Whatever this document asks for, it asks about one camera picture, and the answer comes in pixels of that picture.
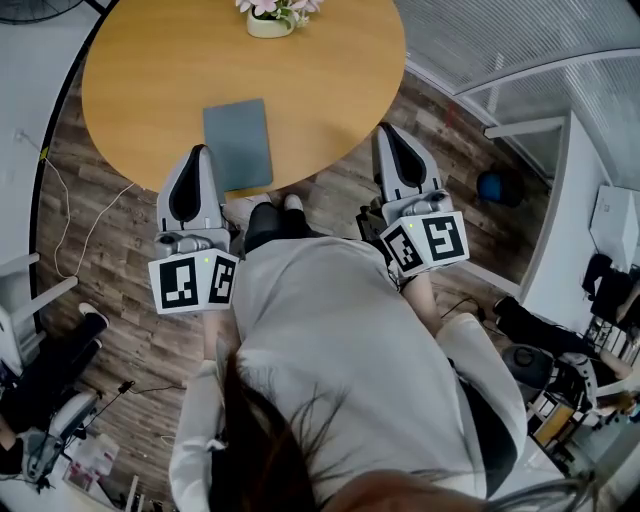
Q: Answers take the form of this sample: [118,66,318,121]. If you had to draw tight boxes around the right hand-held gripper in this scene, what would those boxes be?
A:
[375,122,471,277]

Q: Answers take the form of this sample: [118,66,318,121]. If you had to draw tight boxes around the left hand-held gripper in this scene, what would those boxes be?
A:
[147,144,241,316]

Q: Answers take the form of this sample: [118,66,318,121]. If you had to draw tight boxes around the gray notebook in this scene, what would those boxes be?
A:
[202,97,275,194]

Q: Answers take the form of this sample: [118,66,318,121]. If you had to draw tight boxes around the person's right forearm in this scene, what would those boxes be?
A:
[399,272,529,451]

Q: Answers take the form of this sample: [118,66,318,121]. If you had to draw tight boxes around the person's left forearm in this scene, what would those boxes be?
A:
[168,310,242,484]

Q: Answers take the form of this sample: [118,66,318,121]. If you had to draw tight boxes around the dark blue round object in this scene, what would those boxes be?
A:
[475,167,526,209]

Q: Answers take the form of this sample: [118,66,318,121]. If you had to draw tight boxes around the person's legs in black trousers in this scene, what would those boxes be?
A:
[242,202,322,254]

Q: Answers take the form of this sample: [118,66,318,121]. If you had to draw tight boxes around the white partition panel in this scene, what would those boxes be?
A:
[518,109,626,321]

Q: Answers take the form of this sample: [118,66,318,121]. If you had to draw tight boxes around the person's gray top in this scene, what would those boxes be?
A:
[230,236,504,504]

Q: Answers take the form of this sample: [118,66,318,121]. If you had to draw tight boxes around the white pot with pink flowers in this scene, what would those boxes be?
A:
[234,0,326,40]

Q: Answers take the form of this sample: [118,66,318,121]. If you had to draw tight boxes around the white box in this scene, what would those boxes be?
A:
[588,184,640,272]

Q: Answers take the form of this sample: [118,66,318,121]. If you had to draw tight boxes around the gray round stool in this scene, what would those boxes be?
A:
[501,343,555,402]

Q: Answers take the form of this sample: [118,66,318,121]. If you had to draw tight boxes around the black fan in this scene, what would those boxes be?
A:
[0,0,74,26]

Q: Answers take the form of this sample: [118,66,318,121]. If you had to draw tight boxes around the pink and white packets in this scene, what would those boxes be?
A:
[63,431,122,497]

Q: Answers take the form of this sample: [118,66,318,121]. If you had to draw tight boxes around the metal shelf with items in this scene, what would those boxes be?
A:
[524,319,632,464]

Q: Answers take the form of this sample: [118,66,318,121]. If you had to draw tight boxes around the white floor cable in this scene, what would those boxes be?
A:
[38,148,139,280]

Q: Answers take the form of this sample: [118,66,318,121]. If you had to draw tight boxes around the white rack frame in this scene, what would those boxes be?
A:
[0,251,80,374]

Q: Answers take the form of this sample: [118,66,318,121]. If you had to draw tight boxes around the thin black floor cable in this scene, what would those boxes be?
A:
[79,379,190,439]

